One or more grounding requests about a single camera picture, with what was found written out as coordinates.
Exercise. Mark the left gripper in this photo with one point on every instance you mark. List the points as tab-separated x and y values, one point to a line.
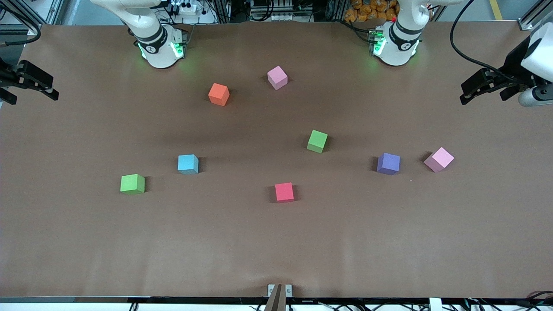
513	65

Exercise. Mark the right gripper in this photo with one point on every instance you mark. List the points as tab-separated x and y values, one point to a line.
6	77

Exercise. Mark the pink foam cube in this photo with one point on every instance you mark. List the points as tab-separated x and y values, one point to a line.
277	77
439	159

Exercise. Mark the purple foam cube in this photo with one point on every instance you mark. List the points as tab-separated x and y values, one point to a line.
388	163

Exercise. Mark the green foam cube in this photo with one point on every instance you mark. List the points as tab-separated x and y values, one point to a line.
132	184
317	141

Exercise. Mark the blue foam cube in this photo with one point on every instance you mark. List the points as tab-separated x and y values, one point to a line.
188	164

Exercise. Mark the bag of orange items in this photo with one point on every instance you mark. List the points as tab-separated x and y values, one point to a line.
367	11

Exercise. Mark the white power strip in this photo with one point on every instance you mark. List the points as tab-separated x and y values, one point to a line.
188	7

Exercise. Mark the orange foam cube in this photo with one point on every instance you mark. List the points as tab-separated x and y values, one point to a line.
219	94

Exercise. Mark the white label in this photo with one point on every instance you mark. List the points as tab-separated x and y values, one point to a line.
435	304

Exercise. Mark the grey metal device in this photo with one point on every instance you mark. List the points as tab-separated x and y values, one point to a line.
274	11

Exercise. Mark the red foam cube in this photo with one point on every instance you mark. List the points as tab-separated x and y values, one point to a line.
284	192

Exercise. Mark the paper table cover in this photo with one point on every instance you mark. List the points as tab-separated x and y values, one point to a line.
276	242

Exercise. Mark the black table edge rail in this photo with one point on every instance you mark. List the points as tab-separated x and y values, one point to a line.
173	299

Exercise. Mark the small metal bracket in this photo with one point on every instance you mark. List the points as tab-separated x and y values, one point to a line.
288	290

